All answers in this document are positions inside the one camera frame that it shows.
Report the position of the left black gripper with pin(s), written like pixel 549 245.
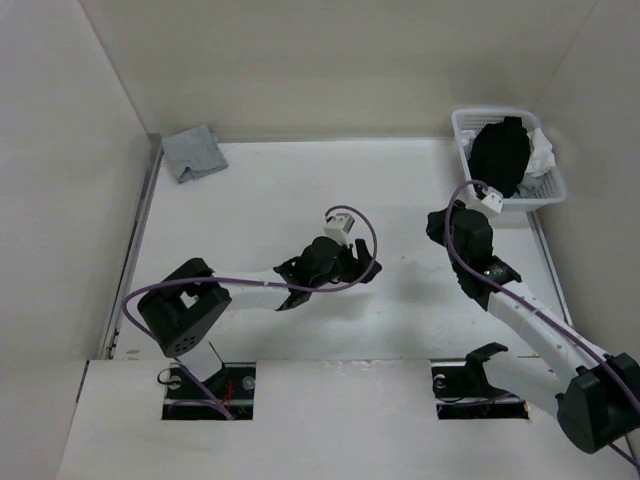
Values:
pixel 354 265

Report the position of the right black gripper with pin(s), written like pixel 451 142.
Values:
pixel 436 225

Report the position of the black tank top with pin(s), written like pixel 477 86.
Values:
pixel 500 155

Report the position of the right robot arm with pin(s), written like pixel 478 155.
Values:
pixel 593 394

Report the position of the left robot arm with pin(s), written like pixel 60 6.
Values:
pixel 180 315

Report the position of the folded grey tank top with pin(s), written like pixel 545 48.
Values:
pixel 193 154

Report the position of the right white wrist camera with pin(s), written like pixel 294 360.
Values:
pixel 489 202

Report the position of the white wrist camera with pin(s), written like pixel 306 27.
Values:
pixel 338 228
pixel 489 202

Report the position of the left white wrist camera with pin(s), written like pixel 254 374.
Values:
pixel 338 228

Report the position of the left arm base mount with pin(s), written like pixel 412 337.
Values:
pixel 227 395

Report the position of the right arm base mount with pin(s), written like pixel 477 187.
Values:
pixel 462 391

